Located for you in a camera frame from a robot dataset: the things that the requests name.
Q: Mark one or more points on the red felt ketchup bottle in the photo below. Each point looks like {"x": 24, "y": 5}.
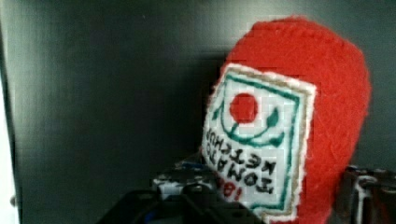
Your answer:
{"x": 284, "y": 119}

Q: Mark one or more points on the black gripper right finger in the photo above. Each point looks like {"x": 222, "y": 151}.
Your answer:
{"x": 366, "y": 196}

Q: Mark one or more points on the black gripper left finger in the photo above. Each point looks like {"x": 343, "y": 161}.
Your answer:
{"x": 185, "y": 194}

